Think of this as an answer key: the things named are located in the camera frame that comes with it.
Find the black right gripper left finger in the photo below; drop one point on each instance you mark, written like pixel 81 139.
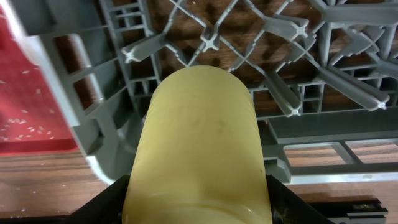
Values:
pixel 105 208

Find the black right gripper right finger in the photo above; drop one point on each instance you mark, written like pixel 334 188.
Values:
pixel 289 208

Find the yellow cup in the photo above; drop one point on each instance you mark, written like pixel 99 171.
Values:
pixel 199 158

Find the grey dishwasher rack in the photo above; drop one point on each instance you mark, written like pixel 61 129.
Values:
pixel 322 74

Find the red plastic tray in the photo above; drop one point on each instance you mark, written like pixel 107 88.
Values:
pixel 31 121

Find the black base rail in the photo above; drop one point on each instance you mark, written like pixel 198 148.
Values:
pixel 355 212

